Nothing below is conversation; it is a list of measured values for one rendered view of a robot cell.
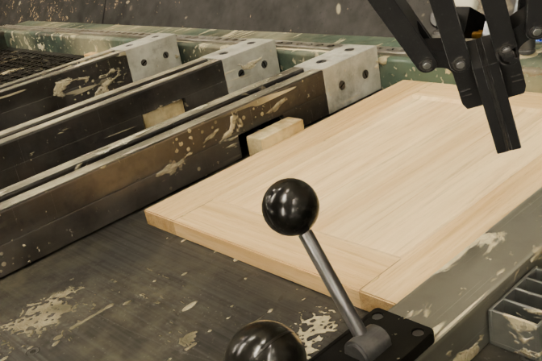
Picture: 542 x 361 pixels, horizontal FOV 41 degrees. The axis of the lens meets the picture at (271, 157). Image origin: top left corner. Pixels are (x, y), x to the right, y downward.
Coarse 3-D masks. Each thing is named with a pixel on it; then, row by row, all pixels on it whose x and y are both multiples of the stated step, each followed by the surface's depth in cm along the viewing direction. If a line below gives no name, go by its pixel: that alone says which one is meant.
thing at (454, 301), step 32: (512, 224) 60; (480, 256) 56; (512, 256) 55; (416, 288) 54; (448, 288) 53; (480, 288) 52; (416, 320) 50; (448, 320) 49; (480, 320) 51; (448, 352) 49
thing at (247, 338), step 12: (252, 324) 32; (264, 324) 32; (276, 324) 32; (240, 336) 32; (252, 336) 31; (264, 336) 31; (276, 336) 31; (288, 336) 32; (228, 348) 32; (240, 348) 31; (252, 348) 31; (264, 348) 31; (276, 348) 31; (288, 348) 31; (300, 348) 32; (228, 360) 32; (240, 360) 31; (252, 360) 31; (264, 360) 31; (276, 360) 31; (288, 360) 31; (300, 360) 31
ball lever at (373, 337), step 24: (288, 192) 45; (312, 192) 46; (264, 216) 46; (288, 216) 45; (312, 216) 46; (312, 240) 46; (336, 288) 46; (360, 336) 46; (384, 336) 46; (360, 360) 46
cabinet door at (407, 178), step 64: (320, 128) 96; (384, 128) 93; (448, 128) 89; (192, 192) 83; (256, 192) 81; (320, 192) 78; (384, 192) 75; (448, 192) 73; (512, 192) 70; (256, 256) 68; (384, 256) 63; (448, 256) 61
